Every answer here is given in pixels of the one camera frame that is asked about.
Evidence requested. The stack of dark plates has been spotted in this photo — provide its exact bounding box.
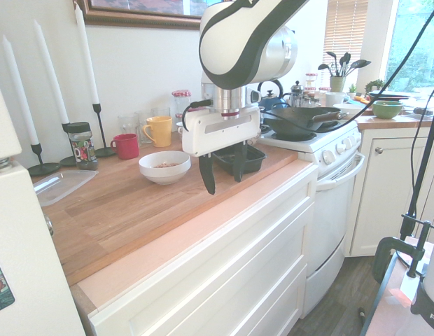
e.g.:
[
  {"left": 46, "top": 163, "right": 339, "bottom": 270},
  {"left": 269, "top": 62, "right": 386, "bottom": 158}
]
[{"left": 369, "top": 90, "right": 410, "bottom": 102}]

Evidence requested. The wooden window blind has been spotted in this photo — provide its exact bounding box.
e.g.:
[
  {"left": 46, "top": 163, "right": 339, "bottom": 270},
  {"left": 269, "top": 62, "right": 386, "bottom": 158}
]
[{"left": 323, "top": 0, "right": 369, "bottom": 69}]

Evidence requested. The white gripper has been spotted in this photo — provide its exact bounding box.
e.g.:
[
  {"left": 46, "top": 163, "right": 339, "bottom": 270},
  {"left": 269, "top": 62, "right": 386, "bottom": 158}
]
[{"left": 181, "top": 104, "right": 262, "bottom": 196}]

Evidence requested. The dark green C-clamp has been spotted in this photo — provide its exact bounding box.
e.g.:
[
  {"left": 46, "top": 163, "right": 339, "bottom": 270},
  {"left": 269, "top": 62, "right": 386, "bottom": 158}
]
[{"left": 372, "top": 213, "right": 434, "bottom": 284}]

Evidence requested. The large white mug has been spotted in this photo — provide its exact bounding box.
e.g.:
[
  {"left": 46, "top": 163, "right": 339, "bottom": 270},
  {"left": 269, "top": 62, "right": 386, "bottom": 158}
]
[{"left": 324, "top": 92, "right": 349, "bottom": 108}]

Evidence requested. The black wok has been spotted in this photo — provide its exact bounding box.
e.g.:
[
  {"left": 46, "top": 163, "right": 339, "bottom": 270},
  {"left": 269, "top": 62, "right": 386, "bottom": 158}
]
[{"left": 262, "top": 106, "right": 349, "bottom": 137}]

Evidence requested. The black plastic food container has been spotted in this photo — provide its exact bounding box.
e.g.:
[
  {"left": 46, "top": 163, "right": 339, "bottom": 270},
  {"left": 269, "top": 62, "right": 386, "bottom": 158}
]
[{"left": 212, "top": 143, "right": 268, "bottom": 176}]

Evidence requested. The green bowl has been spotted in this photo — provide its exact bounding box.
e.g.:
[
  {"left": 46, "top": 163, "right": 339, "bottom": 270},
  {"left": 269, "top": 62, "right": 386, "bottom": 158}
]
[{"left": 372, "top": 100, "right": 405, "bottom": 120}]

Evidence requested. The red mug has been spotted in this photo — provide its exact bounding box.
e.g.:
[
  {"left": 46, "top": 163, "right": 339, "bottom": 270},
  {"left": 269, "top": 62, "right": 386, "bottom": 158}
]
[{"left": 109, "top": 133, "right": 140, "bottom": 160}]

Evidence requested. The wooden framed picture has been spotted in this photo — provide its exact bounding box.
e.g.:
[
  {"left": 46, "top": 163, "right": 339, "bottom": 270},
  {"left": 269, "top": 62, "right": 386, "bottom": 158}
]
[{"left": 76, "top": 0, "right": 204, "bottom": 31}]

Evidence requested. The white cupboard with knob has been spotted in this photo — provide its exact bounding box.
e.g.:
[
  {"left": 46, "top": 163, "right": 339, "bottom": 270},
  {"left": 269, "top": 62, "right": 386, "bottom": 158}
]
[{"left": 349, "top": 125, "right": 434, "bottom": 258}]

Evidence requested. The colourful picture fridge magnet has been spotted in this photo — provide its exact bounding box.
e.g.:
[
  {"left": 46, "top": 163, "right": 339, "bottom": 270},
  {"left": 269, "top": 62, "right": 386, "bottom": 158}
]
[{"left": 0, "top": 251, "right": 16, "bottom": 315}]

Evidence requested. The white drawer cabinet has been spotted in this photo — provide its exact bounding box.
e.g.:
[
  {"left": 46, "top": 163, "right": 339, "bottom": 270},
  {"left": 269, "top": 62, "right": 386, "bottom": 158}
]
[{"left": 87, "top": 164, "right": 319, "bottom": 336}]

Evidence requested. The tall white taper candle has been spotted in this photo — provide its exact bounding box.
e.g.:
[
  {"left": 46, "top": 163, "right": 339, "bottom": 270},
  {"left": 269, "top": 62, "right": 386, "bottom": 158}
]
[
  {"left": 73, "top": 2, "right": 100, "bottom": 105},
  {"left": 32, "top": 19, "right": 70, "bottom": 125},
  {"left": 1, "top": 34, "right": 40, "bottom": 146}
]

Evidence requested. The plain white bowl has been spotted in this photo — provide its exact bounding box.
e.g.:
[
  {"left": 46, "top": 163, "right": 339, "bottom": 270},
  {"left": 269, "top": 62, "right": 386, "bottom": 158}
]
[{"left": 138, "top": 150, "right": 192, "bottom": 186}]

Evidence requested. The spice jar with black cap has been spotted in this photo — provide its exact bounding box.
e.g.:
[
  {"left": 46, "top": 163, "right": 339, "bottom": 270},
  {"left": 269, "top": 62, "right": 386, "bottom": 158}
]
[{"left": 66, "top": 121, "right": 99, "bottom": 172}]

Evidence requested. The white stove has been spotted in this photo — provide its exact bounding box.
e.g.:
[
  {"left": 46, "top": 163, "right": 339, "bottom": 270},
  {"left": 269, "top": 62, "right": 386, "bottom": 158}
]
[{"left": 257, "top": 118, "right": 367, "bottom": 316}]

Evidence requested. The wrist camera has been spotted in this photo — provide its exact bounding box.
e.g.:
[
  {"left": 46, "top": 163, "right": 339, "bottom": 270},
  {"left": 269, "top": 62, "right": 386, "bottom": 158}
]
[{"left": 245, "top": 87, "right": 263, "bottom": 106}]

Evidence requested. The wide white serving bowl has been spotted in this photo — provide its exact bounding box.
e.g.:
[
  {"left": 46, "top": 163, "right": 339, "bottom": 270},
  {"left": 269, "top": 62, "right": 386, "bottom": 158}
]
[{"left": 332, "top": 103, "right": 365, "bottom": 120}]

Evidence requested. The robot mounting table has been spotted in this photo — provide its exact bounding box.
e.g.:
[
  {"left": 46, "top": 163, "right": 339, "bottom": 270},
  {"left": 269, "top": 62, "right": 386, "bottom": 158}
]
[{"left": 360, "top": 236, "right": 434, "bottom": 336}]

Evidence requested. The green succulent plant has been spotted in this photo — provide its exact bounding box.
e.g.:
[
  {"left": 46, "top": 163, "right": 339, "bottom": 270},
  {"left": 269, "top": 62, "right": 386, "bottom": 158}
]
[{"left": 364, "top": 79, "right": 388, "bottom": 94}]

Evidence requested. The clear plastic container lid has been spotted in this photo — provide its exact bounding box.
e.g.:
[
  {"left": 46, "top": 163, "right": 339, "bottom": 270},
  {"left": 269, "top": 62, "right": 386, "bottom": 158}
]
[{"left": 32, "top": 169, "right": 99, "bottom": 207}]

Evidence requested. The blue kettle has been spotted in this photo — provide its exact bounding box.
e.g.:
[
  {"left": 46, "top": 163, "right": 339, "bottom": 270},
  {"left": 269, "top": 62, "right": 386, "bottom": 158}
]
[{"left": 257, "top": 78, "right": 291, "bottom": 113}]

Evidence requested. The black camera stand pole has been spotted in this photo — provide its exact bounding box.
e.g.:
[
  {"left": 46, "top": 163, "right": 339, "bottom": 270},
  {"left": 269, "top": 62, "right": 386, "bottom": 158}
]
[{"left": 398, "top": 68, "right": 434, "bottom": 225}]

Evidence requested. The french press coffee maker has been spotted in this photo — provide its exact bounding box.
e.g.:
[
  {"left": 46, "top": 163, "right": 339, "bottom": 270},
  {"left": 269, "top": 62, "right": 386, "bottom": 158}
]
[{"left": 290, "top": 80, "right": 306, "bottom": 108}]

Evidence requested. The yellow mug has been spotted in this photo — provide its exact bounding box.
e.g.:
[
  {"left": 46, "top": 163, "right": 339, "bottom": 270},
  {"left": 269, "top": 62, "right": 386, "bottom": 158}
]
[{"left": 141, "top": 115, "right": 174, "bottom": 148}]

